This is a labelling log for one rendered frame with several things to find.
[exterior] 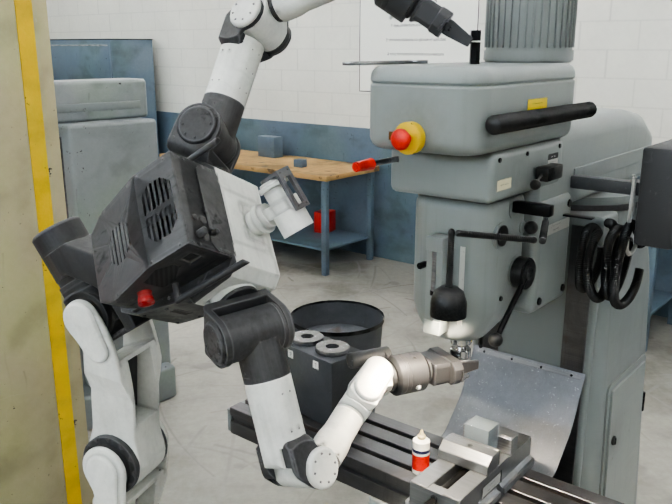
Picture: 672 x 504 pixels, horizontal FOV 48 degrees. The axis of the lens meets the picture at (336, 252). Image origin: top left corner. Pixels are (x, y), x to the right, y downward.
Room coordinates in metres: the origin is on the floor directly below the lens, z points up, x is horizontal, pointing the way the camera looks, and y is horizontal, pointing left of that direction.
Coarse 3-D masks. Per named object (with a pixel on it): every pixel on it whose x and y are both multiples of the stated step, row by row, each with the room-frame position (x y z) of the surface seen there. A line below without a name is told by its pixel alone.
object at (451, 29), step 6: (450, 24) 1.56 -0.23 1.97; (456, 24) 1.56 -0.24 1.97; (444, 30) 1.56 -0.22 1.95; (450, 30) 1.56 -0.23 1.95; (456, 30) 1.56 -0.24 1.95; (462, 30) 1.56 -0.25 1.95; (450, 36) 1.56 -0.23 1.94; (456, 36) 1.56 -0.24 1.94; (462, 36) 1.56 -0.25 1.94; (468, 36) 1.56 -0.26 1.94; (462, 42) 1.56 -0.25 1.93; (468, 42) 1.56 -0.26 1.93
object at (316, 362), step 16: (304, 336) 1.95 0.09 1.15; (320, 336) 1.93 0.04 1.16; (288, 352) 1.90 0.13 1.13; (304, 352) 1.85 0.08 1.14; (320, 352) 1.83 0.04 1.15; (336, 352) 1.82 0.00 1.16; (304, 368) 1.85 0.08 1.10; (320, 368) 1.81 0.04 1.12; (336, 368) 1.79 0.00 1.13; (304, 384) 1.85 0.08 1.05; (320, 384) 1.81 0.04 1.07; (336, 384) 1.79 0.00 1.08; (304, 400) 1.85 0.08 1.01; (320, 400) 1.81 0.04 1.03; (336, 400) 1.79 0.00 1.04; (320, 416) 1.81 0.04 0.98
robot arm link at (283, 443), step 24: (264, 384) 1.26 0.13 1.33; (288, 384) 1.28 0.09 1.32; (264, 408) 1.26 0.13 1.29; (288, 408) 1.27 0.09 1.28; (264, 432) 1.25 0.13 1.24; (288, 432) 1.25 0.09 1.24; (264, 456) 1.25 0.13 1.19; (288, 456) 1.23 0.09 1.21; (312, 456) 1.24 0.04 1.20; (312, 480) 1.22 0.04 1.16
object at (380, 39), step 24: (360, 0) 7.05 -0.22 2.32; (456, 0) 6.43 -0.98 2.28; (360, 24) 7.04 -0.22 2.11; (384, 24) 6.88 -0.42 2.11; (408, 24) 6.72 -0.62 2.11; (360, 48) 7.04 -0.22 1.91; (384, 48) 6.88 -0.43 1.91; (408, 48) 6.72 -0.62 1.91; (432, 48) 6.56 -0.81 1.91; (456, 48) 6.42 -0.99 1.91; (360, 72) 7.04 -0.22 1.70
